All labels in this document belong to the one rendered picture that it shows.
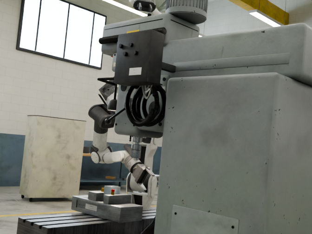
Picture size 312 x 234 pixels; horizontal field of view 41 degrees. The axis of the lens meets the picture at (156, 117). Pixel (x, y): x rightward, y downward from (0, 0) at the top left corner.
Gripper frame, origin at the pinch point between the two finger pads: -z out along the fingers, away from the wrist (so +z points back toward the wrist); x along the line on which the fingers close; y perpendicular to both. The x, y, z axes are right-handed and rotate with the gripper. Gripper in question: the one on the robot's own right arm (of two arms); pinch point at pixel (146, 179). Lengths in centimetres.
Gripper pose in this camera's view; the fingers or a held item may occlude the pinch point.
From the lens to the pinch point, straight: 245.7
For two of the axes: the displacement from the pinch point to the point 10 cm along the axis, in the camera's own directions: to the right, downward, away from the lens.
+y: 7.0, 1.1, 7.1
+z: -5.6, -5.4, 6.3
